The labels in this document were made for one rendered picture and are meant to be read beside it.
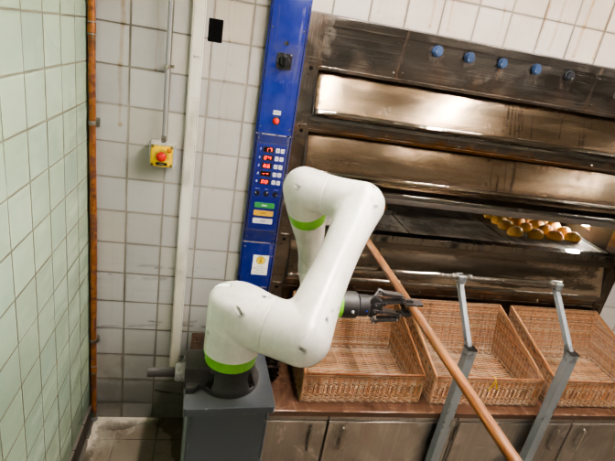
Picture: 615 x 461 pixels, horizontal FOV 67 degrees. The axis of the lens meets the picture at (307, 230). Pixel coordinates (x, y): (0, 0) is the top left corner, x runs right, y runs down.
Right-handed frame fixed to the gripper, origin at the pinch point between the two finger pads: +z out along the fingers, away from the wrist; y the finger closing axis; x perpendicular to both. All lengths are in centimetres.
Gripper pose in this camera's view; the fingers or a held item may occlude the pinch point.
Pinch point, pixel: (411, 307)
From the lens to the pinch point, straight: 170.6
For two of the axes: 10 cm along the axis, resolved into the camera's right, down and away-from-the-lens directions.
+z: 9.7, 0.9, 2.1
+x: 1.7, 3.9, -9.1
